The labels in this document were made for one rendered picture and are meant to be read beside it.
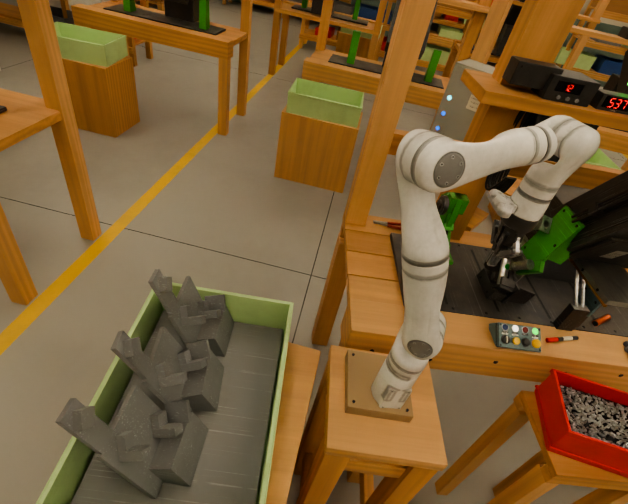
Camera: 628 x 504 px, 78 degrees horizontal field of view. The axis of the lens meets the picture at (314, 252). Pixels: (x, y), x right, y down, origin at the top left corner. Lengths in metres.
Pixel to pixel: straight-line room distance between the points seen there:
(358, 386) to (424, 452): 0.23
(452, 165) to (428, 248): 0.17
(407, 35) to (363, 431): 1.19
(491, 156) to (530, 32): 0.86
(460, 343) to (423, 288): 0.59
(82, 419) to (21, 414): 1.42
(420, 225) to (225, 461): 0.71
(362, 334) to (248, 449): 0.48
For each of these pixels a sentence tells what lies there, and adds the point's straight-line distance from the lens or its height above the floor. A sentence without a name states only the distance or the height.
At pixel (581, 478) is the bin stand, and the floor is 0.79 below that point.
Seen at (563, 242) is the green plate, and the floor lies 1.20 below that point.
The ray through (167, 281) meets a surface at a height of 1.14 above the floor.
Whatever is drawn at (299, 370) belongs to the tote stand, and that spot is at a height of 0.79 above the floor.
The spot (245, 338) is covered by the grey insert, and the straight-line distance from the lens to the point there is 1.24.
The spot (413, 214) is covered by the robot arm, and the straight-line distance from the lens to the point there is 0.75.
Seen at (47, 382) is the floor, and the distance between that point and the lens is 2.31.
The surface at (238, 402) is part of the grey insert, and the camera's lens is 1.13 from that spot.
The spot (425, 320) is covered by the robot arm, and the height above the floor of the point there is 1.25.
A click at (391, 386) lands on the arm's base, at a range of 1.07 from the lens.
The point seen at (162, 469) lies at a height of 0.92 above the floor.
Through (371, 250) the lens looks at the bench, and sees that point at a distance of 1.60.
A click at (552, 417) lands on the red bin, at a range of 1.44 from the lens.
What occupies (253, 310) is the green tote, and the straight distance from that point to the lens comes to 1.23.
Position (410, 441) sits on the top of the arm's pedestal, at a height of 0.85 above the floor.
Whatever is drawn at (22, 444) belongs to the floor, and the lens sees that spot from 2.18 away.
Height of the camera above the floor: 1.84
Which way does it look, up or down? 40 degrees down
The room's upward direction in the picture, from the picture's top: 13 degrees clockwise
